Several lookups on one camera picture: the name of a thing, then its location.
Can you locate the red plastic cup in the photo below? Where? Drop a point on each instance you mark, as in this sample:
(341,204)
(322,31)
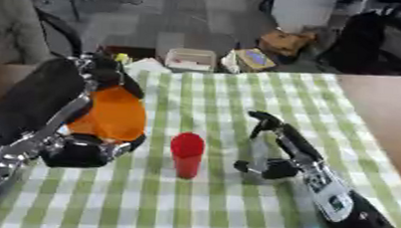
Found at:
(187,155)

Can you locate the black backpack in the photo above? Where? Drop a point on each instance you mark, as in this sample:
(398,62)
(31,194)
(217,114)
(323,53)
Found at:
(359,42)

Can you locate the orange plastic cup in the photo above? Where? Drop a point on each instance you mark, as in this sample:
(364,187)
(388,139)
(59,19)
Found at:
(114,114)

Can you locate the dark brown box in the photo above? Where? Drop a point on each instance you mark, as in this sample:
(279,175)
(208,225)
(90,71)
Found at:
(133,51)

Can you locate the silver and black right robot arm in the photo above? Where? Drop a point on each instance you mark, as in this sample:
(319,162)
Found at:
(366,226)

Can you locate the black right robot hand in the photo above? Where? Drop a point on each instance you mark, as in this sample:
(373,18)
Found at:
(292,141)

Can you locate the small yellow object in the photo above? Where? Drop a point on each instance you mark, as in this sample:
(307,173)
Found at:
(121,58)

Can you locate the white crumpled paper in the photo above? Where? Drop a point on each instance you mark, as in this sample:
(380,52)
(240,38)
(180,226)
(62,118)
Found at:
(149,64)

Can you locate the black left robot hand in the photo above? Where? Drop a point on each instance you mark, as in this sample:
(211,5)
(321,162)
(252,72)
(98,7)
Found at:
(33,99)

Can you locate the brown paper bag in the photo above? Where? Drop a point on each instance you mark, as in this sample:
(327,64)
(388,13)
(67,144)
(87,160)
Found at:
(285,41)

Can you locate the white bin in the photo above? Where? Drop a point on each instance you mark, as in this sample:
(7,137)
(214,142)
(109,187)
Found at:
(303,9)

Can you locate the white bag with blue print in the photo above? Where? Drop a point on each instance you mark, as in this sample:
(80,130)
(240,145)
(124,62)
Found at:
(251,60)

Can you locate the clear plastic box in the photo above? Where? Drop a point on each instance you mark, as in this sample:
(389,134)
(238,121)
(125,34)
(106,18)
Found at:
(190,59)

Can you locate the person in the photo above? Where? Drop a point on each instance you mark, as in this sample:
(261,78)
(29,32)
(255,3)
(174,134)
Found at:
(9,18)

